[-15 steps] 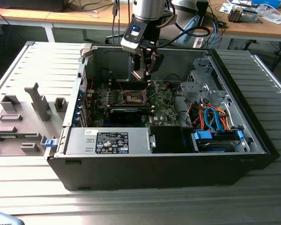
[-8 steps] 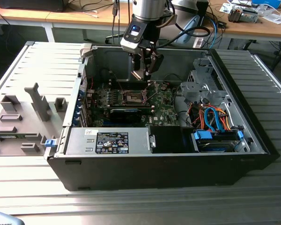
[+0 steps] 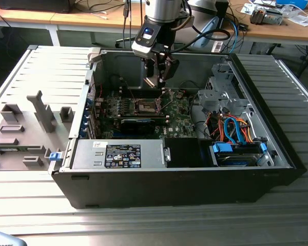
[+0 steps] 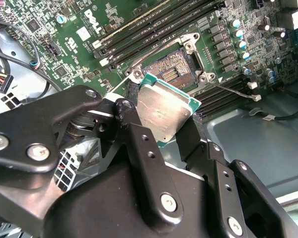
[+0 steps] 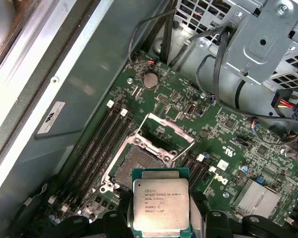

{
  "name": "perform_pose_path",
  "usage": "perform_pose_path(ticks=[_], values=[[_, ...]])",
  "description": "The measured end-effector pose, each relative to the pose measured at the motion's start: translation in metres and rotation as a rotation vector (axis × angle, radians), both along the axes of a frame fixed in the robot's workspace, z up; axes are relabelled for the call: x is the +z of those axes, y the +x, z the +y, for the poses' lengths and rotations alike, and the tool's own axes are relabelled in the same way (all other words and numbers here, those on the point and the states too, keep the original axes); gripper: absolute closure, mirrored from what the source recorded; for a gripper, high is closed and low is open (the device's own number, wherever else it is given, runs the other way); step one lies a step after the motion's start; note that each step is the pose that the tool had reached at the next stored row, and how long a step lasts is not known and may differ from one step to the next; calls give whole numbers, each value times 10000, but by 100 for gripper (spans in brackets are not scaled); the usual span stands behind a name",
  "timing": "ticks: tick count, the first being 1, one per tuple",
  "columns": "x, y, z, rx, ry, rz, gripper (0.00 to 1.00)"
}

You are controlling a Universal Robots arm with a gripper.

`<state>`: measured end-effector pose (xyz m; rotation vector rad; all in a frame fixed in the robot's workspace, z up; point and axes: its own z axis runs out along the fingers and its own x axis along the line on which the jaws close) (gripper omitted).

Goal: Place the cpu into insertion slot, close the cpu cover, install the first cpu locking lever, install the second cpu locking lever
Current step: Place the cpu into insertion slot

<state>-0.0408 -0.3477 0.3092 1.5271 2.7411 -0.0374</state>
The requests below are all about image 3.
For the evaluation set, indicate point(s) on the white papers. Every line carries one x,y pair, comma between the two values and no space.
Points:
301,19

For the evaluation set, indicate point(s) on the green motherboard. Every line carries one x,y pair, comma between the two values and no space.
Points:
179,120

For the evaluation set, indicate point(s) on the silver power supply box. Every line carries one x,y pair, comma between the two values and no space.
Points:
154,153

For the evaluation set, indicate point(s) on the pale blue teach pendant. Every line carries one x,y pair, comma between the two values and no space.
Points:
2,238

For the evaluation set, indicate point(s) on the black box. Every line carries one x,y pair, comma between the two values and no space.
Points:
28,6

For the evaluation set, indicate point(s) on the blue plastic latch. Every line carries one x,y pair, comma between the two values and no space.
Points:
55,156

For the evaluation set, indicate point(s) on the blue box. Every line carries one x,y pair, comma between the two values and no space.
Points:
292,3

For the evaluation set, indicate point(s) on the CPU socket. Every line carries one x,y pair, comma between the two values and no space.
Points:
145,107

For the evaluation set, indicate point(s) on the round coin battery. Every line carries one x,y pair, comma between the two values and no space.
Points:
179,95

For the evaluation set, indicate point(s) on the black plastic shroud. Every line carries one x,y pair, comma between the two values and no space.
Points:
184,153

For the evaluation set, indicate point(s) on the wooden desk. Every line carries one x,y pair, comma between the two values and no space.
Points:
66,18
272,32

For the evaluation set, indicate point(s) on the silver CPU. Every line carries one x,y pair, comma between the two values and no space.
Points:
149,82

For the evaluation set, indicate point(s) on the grey metal device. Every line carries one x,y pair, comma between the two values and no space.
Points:
267,16

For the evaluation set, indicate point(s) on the black PC case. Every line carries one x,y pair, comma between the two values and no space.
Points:
169,189

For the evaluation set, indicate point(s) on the green RAM stick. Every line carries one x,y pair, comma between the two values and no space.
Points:
7,149

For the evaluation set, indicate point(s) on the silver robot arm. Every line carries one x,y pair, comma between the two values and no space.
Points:
164,10

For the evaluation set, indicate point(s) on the grey parts rack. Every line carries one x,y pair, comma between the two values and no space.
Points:
28,133

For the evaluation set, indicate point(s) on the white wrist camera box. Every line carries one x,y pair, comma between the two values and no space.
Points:
143,43

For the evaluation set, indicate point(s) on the silver metal drive cage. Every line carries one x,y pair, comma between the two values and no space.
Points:
210,98

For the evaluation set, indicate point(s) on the hard disk in blue carrier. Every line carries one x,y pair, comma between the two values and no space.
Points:
233,160

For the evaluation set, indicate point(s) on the small white box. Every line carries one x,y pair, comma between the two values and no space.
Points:
217,46

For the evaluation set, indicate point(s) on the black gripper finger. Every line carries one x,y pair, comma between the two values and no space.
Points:
150,68
170,69

